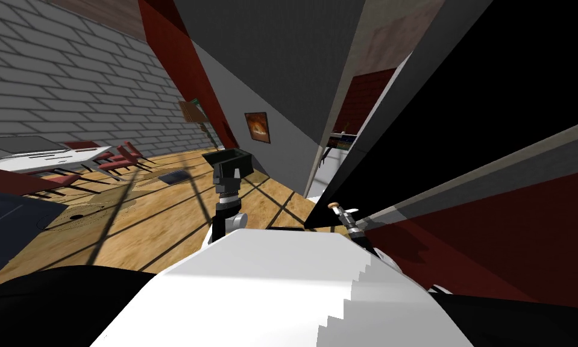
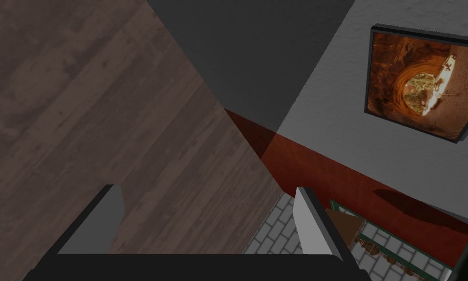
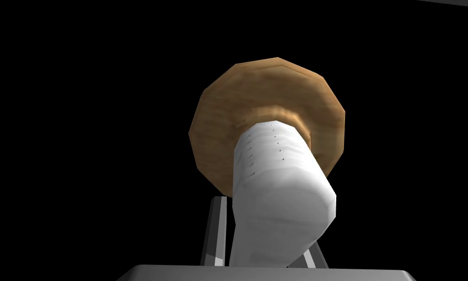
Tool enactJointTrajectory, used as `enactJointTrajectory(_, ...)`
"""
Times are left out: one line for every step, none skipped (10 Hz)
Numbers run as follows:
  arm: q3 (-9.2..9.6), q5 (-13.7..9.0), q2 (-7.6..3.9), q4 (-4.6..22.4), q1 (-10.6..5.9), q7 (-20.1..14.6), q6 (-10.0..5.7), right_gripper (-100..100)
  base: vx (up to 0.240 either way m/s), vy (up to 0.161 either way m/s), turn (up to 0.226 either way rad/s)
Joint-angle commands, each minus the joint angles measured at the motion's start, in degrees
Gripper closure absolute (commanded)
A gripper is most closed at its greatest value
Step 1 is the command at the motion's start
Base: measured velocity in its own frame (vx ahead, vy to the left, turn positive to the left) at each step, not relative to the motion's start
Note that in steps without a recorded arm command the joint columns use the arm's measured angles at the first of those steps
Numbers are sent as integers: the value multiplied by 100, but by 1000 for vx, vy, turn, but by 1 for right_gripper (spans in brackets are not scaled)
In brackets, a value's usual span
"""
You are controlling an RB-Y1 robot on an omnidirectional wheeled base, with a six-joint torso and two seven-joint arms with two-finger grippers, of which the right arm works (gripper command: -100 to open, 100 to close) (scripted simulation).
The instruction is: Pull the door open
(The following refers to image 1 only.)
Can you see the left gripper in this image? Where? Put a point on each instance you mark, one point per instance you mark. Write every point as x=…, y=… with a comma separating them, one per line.
x=227, y=184

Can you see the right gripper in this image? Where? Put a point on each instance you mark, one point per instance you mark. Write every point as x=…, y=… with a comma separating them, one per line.
x=346, y=216

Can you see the dark green box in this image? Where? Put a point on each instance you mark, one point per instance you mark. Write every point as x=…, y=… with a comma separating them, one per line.
x=231, y=158

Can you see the tan round door knob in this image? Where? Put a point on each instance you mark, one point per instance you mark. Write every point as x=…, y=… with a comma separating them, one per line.
x=333, y=206

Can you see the dark floor mat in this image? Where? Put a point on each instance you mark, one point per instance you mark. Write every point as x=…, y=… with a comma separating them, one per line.
x=174, y=177

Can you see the brown floor lamp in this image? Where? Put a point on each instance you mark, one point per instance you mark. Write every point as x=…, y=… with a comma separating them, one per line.
x=194, y=112

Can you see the red chair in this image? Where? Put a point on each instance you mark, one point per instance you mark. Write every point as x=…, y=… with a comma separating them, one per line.
x=117, y=163
x=134, y=150
x=62, y=179

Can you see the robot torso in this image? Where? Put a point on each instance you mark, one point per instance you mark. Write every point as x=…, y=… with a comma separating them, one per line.
x=269, y=289

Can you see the black door leaf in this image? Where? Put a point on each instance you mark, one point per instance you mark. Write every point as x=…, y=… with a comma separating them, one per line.
x=462, y=106

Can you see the white dining table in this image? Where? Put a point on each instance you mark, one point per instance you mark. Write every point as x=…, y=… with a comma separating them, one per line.
x=38, y=161

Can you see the dark blue sofa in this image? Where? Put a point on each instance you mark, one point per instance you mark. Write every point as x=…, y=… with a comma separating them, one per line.
x=9, y=226

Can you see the orange framed wall picture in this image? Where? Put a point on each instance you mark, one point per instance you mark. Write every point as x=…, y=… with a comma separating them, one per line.
x=257, y=127

